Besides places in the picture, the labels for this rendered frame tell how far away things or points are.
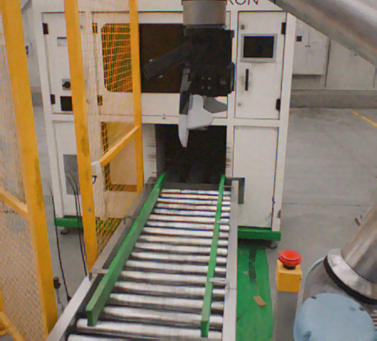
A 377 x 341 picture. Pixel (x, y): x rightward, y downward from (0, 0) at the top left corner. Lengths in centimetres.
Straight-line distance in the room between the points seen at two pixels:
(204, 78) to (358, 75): 928
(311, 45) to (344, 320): 876
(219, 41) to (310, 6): 22
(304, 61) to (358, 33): 878
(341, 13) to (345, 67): 931
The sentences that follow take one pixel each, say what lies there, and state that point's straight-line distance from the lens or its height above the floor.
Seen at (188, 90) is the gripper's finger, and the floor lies 159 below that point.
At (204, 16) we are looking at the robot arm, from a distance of 68.
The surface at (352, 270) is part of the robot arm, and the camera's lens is 75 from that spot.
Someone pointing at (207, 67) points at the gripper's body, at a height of 163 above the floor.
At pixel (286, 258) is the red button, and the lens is 123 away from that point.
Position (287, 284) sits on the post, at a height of 96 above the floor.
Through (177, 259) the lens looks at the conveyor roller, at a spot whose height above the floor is 53.
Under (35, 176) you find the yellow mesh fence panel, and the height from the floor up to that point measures 118.
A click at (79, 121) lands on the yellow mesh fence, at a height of 128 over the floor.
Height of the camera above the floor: 168
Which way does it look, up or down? 17 degrees down
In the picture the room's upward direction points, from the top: straight up
